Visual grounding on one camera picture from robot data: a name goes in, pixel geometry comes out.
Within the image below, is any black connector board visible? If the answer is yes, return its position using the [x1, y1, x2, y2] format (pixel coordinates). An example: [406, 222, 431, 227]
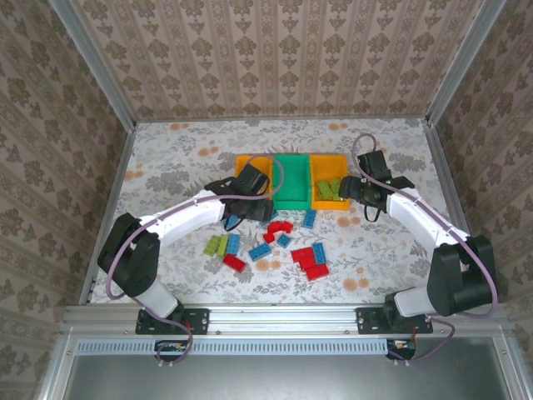
[154, 339, 188, 356]
[386, 337, 417, 360]

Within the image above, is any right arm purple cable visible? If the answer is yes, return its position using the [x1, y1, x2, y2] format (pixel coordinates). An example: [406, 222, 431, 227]
[351, 133, 500, 368]

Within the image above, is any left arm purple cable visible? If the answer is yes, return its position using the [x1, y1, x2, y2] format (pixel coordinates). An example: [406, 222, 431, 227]
[106, 157, 286, 370]

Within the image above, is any aluminium frame bar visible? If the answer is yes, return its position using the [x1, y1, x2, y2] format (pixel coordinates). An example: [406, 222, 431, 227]
[35, 327, 80, 400]
[493, 328, 528, 400]

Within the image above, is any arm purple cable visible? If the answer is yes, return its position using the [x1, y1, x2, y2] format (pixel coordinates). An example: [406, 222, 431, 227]
[351, 133, 500, 368]
[106, 157, 286, 370]

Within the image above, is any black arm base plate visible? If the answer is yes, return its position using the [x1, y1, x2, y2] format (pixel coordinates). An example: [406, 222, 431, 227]
[135, 307, 210, 337]
[355, 307, 434, 336]

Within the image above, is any green plastic bin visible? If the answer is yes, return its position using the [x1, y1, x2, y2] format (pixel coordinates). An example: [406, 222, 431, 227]
[271, 153, 313, 211]

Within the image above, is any aluminium side rail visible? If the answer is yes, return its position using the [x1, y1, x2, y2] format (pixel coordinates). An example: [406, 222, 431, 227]
[78, 120, 138, 305]
[422, 117, 495, 304]

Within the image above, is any aluminium mounting rail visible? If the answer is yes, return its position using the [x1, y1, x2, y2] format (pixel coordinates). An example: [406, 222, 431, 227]
[62, 302, 511, 334]

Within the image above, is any grey metal panel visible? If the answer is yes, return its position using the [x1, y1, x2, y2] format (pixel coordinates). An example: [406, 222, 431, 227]
[62, 353, 513, 400]

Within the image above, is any aluminium rear rail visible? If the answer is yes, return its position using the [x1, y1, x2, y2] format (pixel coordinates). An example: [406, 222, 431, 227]
[135, 115, 430, 124]

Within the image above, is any floral table cover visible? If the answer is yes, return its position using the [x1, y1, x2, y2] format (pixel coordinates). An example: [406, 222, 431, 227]
[89, 117, 478, 305]

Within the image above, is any orange plastic bin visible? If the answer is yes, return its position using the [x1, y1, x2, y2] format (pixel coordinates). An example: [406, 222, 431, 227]
[310, 154, 350, 212]
[235, 154, 276, 201]

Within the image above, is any aluminium frame post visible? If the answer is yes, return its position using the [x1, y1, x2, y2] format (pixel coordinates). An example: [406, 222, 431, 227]
[425, 0, 509, 126]
[48, 0, 137, 130]

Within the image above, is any slotted white cable duct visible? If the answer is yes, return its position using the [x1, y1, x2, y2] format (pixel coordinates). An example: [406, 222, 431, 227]
[76, 337, 395, 356]

